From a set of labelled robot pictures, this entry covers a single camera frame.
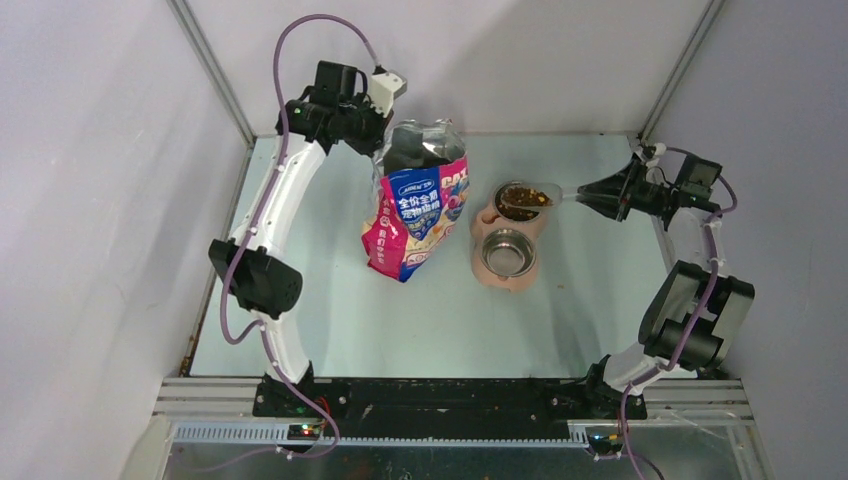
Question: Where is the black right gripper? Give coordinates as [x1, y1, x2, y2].
[577, 160, 672, 222]

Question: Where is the pet food bag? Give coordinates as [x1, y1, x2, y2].
[361, 119, 470, 283]

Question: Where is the clear plastic scoop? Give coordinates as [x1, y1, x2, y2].
[500, 182, 580, 212]

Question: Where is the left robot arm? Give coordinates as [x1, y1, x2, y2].
[208, 61, 407, 417]

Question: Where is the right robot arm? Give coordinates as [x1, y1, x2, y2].
[576, 152, 755, 418]

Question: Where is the far steel bowl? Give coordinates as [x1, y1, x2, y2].
[493, 181, 551, 222]

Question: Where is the steel bowl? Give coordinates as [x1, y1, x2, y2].
[493, 181, 551, 222]
[481, 229, 536, 278]

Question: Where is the brown kibble in bowls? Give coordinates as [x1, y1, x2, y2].
[495, 204, 540, 223]

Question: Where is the near steel bowl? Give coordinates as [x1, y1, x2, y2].
[481, 229, 536, 278]

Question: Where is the pink double bowl stand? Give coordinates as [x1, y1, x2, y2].
[470, 180, 547, 293]

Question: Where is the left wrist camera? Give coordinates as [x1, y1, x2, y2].
[367, 66, 407, 118]

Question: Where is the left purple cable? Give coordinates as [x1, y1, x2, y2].
[218, 14, 386, 461]

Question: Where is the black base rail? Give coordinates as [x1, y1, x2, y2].
[252, 376, 647, 440]

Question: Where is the aluminium frame front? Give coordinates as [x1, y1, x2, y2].
[153, 378, 753, 452]

